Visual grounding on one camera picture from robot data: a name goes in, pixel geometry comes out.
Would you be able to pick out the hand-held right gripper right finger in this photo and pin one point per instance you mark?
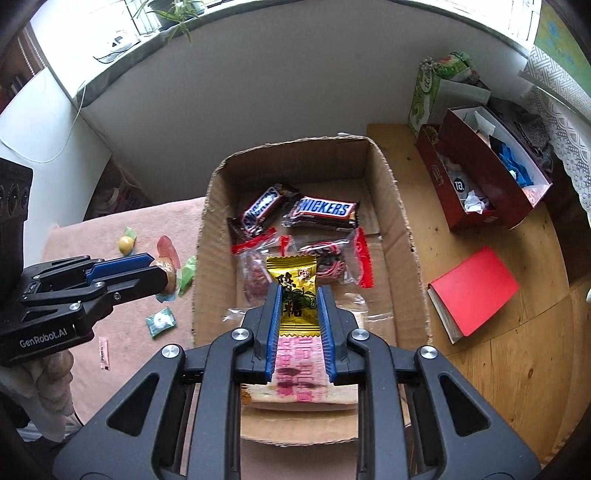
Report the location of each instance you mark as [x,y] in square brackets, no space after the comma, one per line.
[324,332]

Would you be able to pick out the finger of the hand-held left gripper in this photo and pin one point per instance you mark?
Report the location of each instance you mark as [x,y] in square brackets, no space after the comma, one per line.
[134,284]
[122,264]

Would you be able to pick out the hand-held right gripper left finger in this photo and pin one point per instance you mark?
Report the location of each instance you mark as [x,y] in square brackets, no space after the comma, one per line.
[274,337]

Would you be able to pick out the yellow ball candy green wrapper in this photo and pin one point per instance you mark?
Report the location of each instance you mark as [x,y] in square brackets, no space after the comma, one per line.
[124,243]

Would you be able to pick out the packaged sliced bread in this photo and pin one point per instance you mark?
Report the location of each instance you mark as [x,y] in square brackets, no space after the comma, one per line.
[300,364]

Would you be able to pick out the golden ball candy red wrapper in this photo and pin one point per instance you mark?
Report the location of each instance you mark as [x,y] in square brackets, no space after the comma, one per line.
[166,249]

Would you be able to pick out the green white mint candy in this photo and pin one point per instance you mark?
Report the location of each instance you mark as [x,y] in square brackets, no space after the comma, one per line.
[161,322]

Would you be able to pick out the plum candy red-edged wrapper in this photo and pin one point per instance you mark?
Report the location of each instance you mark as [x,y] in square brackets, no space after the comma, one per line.
[254,277]

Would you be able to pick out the dark candy red-edged wrapper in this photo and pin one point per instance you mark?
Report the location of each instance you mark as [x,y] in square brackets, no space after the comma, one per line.
[334,265]

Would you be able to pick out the pink stick packet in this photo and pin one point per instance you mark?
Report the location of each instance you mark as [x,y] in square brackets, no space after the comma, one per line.
[104,353]

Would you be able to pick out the brown cardboard box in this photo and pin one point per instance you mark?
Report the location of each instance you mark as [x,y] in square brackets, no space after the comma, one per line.
[392,230]

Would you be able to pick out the brown chocolate bar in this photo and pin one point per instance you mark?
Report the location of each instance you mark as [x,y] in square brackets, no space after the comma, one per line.
[261,210]
[323,208]

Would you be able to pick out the person's left hand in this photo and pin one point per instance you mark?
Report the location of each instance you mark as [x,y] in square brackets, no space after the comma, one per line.
[53,383]

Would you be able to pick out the dark low shelf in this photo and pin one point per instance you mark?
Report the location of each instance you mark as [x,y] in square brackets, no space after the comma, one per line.
[115,194]

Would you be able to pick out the pink blanket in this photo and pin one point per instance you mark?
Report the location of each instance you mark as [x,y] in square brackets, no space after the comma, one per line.
[138,355]

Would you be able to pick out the red book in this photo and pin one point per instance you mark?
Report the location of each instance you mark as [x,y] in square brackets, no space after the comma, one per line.
[471,290]

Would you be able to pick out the wooden platform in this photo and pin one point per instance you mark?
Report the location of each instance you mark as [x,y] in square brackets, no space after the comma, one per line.
[485,383]

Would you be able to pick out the dark red storage box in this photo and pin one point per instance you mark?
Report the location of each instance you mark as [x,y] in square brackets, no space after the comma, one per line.
[431,170]

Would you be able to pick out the white power strip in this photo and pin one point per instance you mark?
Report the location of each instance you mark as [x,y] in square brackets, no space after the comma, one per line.
[117,44]

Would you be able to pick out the brown bookshelf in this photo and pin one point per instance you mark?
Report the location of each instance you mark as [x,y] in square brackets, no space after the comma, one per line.
[18,69]

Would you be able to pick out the dark red cardboard box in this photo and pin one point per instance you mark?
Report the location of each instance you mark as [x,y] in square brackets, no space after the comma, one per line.
[485,173]

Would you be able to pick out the green tissue box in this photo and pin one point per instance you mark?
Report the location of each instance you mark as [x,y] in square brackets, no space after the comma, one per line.
[422,101]

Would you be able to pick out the potted spider plant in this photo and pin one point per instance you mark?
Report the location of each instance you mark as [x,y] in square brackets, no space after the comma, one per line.
[178,14]

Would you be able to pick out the dark grey cloth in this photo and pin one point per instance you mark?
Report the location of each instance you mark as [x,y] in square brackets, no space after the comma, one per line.
[526,127]

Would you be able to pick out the white lace cloth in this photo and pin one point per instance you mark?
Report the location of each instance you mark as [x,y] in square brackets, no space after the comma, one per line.
[568,134]

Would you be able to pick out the green landscape wall poster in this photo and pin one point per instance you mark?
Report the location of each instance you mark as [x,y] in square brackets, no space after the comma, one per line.
[563,32]

